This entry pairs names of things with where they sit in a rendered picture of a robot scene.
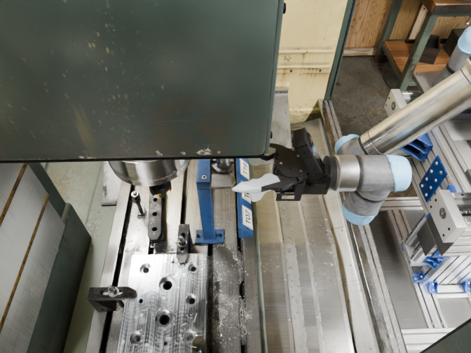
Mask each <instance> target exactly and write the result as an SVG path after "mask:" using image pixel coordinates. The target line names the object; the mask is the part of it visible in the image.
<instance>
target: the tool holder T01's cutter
mask: <svg viewBox="0 0 471 353"><path fill-rule="evenodd" d="M171 189H172V185H171V182H170V181H169V182H167V183H164V184H161V185H157V186H149V190H150V192H151V194H152V195H158V196H159V197H160V198H162V197H165V196H166V193H167V192H168V191H169V192H171Z"/></svg>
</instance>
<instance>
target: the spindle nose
mask: <svg viewBox="0 0 471 353"><path fill-rule="evenodd" d="M107 162H108V163H109V166H110V168H112V170H113V172H114V174H115V175H116V176H117V177H118V178H119V179H121V180H122V181H124V182H126V183H128V184H132V185H135V186H157V185H160V184H164V183H167V182H169V181H171V180H173V179H175V178H176V177H178V176H179V175H180V174H181V173H182V172H183V171H184V170H185V169H186V168H187V167H188V166H189V164H190V162H191V160H133V161H107Z"/></svg>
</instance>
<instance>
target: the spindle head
mask: <svg viewBox="0 0 471 353"><path fill-rule="evenodd" d="M284 1H285V0H0V163H31V162H98V161H133V160H200V159H235V158H264V157H265V153H268V152H269V145H270V139H272V136H273V133H272V132H271V125H272V117H273V104H274V97H275V84H276V76H277V70H278V56H279V49H280V36H281V29H282V15H283V14H285V13H286V3H284Z"/></svg>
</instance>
